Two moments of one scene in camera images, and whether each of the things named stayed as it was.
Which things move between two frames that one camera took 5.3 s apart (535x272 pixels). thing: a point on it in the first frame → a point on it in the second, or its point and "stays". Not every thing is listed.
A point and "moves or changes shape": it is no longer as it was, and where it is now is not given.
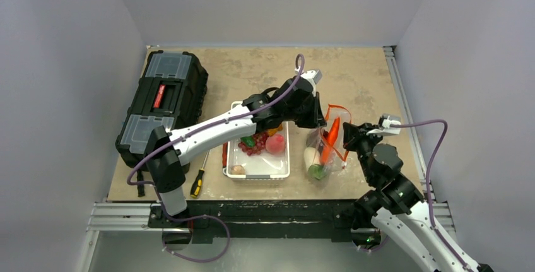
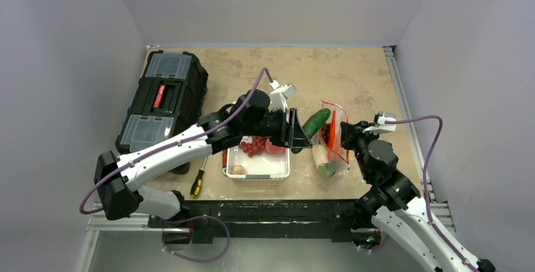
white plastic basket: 264,165 stays
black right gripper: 351,135 stays
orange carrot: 329,141 moves or changes shape
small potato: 237,169 stays
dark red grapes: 260,144 → 325,132
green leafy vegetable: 317,171 → 327,169
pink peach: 276,144 stays
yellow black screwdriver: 197,183 stays
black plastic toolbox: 171,93 stays
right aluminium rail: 409,120 stays
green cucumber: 249,141 → 313,124
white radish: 311,157 → 320,154
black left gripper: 316,119 → 289,133
